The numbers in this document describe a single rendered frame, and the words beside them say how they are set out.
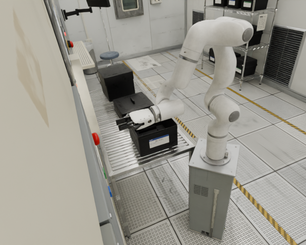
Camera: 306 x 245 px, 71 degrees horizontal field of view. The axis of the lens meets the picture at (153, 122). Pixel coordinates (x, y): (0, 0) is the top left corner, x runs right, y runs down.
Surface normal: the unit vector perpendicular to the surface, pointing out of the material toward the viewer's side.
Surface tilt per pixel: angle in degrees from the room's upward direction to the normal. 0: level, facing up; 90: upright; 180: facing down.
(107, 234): 0
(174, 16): 90
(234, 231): 0
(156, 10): 90
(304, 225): 0
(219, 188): 90
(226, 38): 92
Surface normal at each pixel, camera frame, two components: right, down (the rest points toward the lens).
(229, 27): -0.40, 0.16
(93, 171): -0.09, -0.82
